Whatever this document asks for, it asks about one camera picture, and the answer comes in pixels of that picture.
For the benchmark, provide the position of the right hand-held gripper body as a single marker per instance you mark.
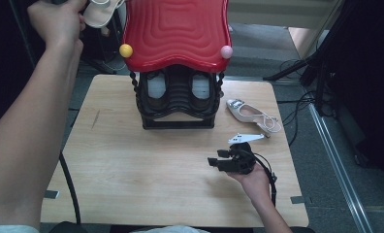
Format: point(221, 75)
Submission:
point(243, 160)

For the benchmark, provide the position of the black leather shoe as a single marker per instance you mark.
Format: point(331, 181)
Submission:
point(156, 87)
point(201, 87)

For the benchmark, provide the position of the person's left hand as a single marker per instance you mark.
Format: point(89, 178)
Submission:
point(59, 22)

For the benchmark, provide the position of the black chair armrest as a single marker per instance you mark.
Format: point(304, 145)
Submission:
point(67, 228)
point(301, 231)

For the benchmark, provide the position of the red and black shoe rack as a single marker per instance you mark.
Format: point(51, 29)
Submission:
point(177, 35)

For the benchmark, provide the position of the black tripod stand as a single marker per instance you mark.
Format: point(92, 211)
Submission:
point(313, 61)

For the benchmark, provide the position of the metal floor rail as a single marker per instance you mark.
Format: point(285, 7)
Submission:
point(338, 161)

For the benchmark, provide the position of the grey tape piece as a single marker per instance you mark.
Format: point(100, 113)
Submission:
point(298, 199)

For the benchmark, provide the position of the person's right hand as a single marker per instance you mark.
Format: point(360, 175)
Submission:
point(256, 183)

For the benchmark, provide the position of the white heeled sandal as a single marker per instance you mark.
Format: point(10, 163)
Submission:
point(237, 108)
point(99, 14)

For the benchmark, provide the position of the black metal stand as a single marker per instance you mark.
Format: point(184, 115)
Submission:
point(96, 61)

